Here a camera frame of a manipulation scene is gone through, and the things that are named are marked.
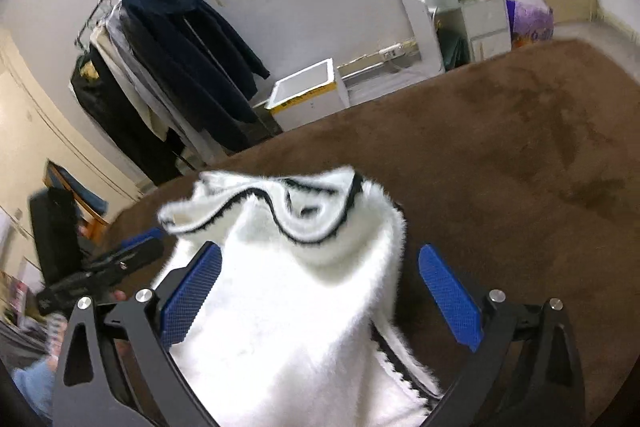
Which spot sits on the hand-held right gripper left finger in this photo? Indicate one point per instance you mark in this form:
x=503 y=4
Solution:
x=192 y=297

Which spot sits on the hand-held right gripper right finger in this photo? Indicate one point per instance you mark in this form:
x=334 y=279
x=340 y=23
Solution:
x=450 y=294

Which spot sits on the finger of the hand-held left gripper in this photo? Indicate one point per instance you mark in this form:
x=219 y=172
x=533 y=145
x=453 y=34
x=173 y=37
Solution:
x=145 y=236

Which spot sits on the white fuzzy sweater black trim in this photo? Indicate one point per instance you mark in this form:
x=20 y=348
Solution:
x=290 y=307

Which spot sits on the wooden chair with blue clothes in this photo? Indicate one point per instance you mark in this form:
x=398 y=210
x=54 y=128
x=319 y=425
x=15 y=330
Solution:
x=75 y=189

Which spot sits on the person's left hand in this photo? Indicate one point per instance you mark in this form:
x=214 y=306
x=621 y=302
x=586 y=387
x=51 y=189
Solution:
x=118 y=295

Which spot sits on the black upright object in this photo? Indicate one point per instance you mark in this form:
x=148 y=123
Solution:
x=52 y=232

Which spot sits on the person's leg blue jeans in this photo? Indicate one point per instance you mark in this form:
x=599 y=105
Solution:
x=32 y=384

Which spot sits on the light hanging garment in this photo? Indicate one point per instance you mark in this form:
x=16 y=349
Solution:
x=125 y=47

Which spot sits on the navy hanging jacket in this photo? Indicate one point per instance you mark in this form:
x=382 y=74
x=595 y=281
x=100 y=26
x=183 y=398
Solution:
x=190 y=42

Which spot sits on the white foam box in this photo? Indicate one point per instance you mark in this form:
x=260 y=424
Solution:
x=305 y=94

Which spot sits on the white power strip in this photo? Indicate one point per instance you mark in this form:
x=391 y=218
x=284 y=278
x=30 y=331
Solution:
x=392 y=52

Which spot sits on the white shelf cabinet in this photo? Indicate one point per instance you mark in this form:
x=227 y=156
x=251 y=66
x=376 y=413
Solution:
x=487 y=24

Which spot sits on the purple plastic bag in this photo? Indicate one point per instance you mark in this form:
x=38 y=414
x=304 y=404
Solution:
x=530 y=14

